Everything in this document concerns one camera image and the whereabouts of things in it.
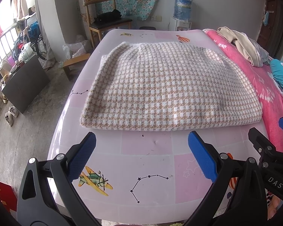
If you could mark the black bag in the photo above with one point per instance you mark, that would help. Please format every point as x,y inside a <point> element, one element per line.
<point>108,16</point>

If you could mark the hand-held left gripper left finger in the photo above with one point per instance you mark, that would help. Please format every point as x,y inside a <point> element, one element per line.
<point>83,155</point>

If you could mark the small wooden stool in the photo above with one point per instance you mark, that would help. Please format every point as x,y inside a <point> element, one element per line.
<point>74,62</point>

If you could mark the red paper sheet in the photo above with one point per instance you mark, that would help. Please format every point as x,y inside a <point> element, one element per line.
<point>5,195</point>

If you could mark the metal balcony railing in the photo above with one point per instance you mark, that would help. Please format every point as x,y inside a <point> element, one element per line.
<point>0,49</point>

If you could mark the wheelchair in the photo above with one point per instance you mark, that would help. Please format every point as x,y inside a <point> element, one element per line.
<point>39,42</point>

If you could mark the wooden chair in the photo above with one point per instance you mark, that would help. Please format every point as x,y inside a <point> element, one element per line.
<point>99,28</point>

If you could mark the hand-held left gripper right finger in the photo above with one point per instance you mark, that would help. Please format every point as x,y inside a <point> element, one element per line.
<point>202,156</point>

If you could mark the blue water bottle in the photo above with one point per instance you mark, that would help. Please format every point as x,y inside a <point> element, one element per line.
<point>183,7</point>

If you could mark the clear plastic bag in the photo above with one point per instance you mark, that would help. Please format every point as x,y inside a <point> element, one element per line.
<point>75,48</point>

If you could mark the beige houndstooth fuzzy coat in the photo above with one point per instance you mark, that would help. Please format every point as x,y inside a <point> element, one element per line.
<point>167,87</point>

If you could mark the dark wooden door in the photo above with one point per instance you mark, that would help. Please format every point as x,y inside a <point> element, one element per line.
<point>272,16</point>

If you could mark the pale hanging clothes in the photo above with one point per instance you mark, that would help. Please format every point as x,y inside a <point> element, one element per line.
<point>19,3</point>

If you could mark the pink floral blanket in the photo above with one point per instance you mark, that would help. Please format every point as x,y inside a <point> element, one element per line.
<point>249,75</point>

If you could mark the white wall socket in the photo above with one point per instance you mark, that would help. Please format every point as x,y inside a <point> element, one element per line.
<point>156,18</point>

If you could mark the white water dispenser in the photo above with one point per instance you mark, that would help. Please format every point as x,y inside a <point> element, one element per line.
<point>180,25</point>

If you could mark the blue face mask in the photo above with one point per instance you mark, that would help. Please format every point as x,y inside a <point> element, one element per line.
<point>266,18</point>

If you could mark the beige clothes pile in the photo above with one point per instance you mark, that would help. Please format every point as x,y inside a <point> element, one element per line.
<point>245,44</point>

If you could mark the dark cabinet with clutter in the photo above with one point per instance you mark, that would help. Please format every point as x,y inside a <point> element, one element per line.
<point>24,84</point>

